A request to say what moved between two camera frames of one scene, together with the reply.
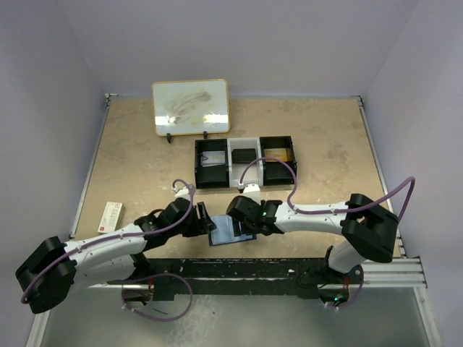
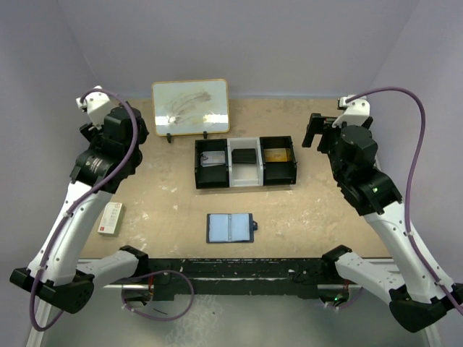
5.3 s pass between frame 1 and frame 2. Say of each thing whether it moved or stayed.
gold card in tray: stayed
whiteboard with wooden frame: stayed
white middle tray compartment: stayed
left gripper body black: moved
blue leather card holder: stayed
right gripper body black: moved
